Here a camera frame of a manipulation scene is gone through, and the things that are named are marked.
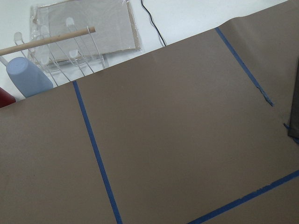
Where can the dark brown t-shirt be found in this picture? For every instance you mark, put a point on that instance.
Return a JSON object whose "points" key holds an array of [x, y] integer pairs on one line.
{"points": [[294, 118]]}

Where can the wooden dowel stick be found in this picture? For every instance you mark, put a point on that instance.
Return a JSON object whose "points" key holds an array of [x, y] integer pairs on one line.
{"points": [[53, 39]]}

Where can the clear acrylic rack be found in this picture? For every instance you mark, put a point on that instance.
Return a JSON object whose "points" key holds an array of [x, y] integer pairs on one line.
{"points": [[68, 60]]}

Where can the red cylinder bottle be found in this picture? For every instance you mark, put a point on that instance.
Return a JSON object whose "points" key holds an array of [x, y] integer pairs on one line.
{"points": [[6, 98]]}

